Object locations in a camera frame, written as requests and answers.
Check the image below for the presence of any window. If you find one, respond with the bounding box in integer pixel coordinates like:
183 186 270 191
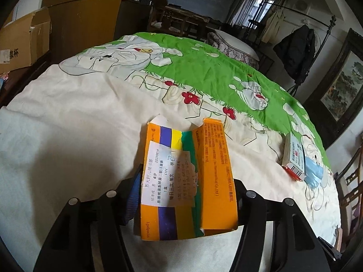
231 0 277 30

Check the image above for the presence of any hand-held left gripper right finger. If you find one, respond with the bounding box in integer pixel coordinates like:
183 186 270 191
230 179 331 272

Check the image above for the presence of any round white cushioned stool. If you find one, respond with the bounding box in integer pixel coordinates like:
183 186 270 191
207 29 260 68

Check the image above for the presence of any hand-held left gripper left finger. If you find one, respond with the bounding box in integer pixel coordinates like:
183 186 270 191
33 163 144 272

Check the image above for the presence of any yellow wooden cabinet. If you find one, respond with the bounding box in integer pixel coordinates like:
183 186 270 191
41 0 151 63

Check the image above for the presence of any small white red box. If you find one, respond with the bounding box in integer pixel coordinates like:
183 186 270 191
282 133 307 181

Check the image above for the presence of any blue face mask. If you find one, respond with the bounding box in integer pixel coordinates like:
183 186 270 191
304 154 325 189

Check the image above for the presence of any cardboard box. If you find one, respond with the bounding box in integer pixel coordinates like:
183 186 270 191
0 7 52 75

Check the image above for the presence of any black metal clothes rack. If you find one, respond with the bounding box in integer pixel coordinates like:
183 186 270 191
250 0 338 94

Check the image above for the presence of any pale yellow hanging garment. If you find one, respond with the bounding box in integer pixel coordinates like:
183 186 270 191
262 8 287 44

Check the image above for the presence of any orange striped medicine box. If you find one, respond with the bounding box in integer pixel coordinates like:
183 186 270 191
140 115 239 241

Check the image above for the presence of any framed landscape painting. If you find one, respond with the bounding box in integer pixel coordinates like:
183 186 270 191
303 28 363 148

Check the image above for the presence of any black coat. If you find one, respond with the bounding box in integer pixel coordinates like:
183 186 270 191
274 24 316 84

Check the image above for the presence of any dark wooden desk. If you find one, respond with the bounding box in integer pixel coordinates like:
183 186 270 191
147 0 224 39

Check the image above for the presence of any wooden chair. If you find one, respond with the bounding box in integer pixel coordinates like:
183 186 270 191
336 147 363 250

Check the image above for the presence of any green white printed bedsheet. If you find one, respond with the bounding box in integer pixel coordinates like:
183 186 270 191
0 32 341 272

